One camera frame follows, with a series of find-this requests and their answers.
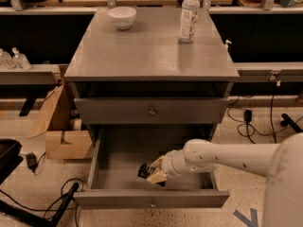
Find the black power adapter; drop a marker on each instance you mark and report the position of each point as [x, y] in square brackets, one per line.
[248, 116]
[31, 161]

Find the closed grey upper drawer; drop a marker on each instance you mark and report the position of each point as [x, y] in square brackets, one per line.
[151, 111]

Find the open grey middle drawer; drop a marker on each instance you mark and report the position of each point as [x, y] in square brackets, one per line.
[119, 153]

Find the grey shelf left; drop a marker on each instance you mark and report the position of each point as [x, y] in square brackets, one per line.
[38, 74]

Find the grey wooden drawer cabinet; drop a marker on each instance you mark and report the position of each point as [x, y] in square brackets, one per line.
[147, 60]

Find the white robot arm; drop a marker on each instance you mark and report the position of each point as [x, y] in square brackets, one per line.
[281, 164]

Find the grey shelf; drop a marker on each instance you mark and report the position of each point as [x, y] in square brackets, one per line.
[38, 74]
[269, 71]

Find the small white pump bottle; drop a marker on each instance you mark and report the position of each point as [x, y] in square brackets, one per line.
[228, 45]

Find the grey shelf right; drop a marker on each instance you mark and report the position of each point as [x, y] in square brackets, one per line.
[269, 71]

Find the open cardboard box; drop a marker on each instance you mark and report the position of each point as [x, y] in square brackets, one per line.
[65, 136]

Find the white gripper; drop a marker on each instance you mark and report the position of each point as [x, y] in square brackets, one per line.
[170, 165]

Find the black bin left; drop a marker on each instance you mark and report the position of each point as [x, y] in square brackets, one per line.
[9, 157]

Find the black rxbar chocolate bar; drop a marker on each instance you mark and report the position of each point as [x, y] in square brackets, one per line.
[145, 171]

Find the clear plastic water bottle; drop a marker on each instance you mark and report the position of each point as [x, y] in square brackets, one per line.
[189, 17]

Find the black power adapter right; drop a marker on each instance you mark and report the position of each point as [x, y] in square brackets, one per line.
[248, 116]

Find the black chair leg right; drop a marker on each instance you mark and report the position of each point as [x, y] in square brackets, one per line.
[287, 121]

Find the black power adapter left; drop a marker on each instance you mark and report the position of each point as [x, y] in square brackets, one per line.
[31, 161]

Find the white ceramic bowl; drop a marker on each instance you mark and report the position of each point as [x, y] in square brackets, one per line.
[122, 17]

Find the clear sanitizer pump bottle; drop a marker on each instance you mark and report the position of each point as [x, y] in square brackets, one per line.
[20, 59]

